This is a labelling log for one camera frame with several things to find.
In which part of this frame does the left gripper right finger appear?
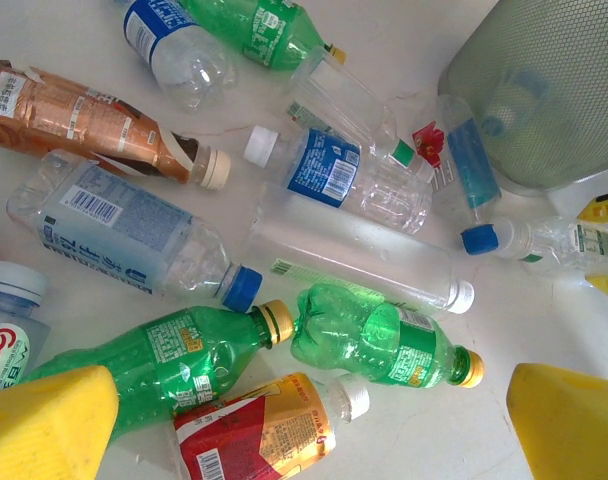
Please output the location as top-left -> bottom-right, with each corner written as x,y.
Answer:
507,363 -> 608,480

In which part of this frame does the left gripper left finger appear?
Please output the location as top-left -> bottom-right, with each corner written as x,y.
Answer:
0,364 -> 120,480

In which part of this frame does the Ganten water bottle white cap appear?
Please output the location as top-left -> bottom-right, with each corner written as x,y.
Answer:
0,259 -> 52,396

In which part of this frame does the clear bottle red flower label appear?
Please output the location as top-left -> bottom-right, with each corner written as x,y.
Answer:
411,93 -> 504,257

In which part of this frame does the green Sprite bottle yellow cap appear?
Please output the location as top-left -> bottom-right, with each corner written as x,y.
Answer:
181,0 -> 348,71
289,281 -> 486,390
21,298 -> 296,449

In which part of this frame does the red yellow label bottle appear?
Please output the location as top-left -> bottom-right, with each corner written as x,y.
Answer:
169,372 -> 373,480

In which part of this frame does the large clear bottle pale label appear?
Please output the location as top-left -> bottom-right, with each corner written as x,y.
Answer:
5,148 -> 264,315

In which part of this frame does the long clear bottle white cap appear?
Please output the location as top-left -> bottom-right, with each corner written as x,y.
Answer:
239,180 -> 476,316

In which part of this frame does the blue-label bottle white cap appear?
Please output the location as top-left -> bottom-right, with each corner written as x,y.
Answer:
242,124 -> 434,237

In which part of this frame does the clear bottle green neck band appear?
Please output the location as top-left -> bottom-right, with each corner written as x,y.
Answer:
282,47 -> 435,184

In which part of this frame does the brown label bottle cream cap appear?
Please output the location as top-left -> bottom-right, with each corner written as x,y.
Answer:
0,59 -> 233,191

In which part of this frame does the blue-label bottle blue cap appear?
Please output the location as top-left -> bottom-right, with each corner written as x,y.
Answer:
114,0 -> 238,112

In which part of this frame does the clear plastic trash bin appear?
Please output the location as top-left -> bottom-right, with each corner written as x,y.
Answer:
437,0 -> 608,197

